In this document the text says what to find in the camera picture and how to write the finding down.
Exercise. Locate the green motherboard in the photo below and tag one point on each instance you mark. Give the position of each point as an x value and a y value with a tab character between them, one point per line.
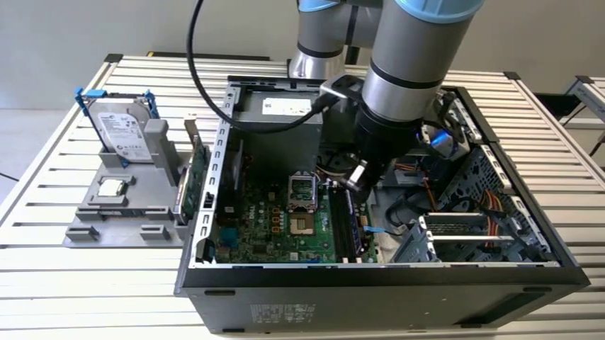
265	226

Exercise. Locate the perforated metal disk cage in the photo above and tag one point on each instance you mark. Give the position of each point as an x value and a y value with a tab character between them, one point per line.
456	220

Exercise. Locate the hard disk in blue carrier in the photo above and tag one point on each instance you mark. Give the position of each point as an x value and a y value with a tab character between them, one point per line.
118	131

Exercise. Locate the CPU socket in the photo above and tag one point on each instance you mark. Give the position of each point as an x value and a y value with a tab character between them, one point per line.
302	224

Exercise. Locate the grey power supply unit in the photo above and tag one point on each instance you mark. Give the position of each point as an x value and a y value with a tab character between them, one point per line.
280	152

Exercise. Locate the RAM memory stick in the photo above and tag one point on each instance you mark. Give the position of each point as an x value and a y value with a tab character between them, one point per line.
357	226
121	212

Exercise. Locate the small silver camera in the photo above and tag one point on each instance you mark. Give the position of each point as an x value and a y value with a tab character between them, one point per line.
357	175

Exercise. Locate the black open PC case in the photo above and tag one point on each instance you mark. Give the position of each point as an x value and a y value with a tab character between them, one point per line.
330	311

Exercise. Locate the grey parts rack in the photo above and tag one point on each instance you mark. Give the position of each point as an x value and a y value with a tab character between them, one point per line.
142	184

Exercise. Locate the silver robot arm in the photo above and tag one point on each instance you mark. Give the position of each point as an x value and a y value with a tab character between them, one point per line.
412	53

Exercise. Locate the silver CPU chip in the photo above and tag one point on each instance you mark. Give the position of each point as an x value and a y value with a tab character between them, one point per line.
111	188

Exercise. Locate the black RAM slot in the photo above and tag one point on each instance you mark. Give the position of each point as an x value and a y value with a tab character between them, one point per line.
342	226
337	226
348	233

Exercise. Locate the metal slat side table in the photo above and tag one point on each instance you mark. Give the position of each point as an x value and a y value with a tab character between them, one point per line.
588	86

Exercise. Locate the green graphics card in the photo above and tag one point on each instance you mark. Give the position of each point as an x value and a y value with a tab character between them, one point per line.
194	184

